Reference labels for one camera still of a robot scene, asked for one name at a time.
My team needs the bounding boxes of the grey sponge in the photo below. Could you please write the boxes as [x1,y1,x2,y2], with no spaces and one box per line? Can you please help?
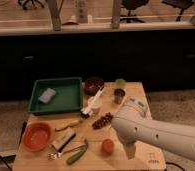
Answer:
[39,88,56,104]

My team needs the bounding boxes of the dark maroon bowl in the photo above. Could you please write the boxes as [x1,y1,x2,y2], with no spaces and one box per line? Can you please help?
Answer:
[84,77,104,96]

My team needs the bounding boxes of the bunch of dark grapes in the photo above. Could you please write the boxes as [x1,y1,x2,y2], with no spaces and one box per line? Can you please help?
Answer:
[92,113,113,129]

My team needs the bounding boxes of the metal cup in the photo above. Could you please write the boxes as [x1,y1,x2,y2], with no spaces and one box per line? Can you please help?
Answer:
[114,89,125,104]

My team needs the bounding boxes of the orange-red apple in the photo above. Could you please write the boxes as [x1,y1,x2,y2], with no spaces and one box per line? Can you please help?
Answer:
[101,139,114,154]

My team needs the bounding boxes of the green cucumber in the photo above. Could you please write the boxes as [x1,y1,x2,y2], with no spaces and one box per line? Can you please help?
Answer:
[66,139,89,165]

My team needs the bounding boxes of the white dish brush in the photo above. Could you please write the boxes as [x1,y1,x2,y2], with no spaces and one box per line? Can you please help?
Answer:
[80,87,104,119]

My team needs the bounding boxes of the wooden block brush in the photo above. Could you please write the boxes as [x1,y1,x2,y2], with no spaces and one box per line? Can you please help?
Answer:
[51,128,76,151]

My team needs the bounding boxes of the black cable right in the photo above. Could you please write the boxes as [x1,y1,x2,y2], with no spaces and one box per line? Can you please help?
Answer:
[164,161,187,171]

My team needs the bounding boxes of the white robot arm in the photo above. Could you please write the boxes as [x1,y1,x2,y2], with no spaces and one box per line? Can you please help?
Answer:
[111,97,195,161]

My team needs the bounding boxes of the red bowl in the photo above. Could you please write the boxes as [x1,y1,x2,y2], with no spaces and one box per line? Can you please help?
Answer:
[22,122,52,152]

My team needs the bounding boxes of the yellow banana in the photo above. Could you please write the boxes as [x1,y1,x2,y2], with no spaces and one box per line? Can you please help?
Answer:
[55,119,82,132]

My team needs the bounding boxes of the green plastic tray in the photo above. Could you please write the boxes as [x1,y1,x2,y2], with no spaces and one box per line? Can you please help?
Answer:
[28,77,83,115]

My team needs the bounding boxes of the green cup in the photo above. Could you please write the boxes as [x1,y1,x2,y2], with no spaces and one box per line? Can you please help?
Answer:
[115,78,126,89]

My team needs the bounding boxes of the metal fork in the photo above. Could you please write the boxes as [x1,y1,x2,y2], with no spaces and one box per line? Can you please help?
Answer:
[48,145,85,160]

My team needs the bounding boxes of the black office chair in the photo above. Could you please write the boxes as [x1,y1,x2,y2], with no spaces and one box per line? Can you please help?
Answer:
[120,0,149,23]

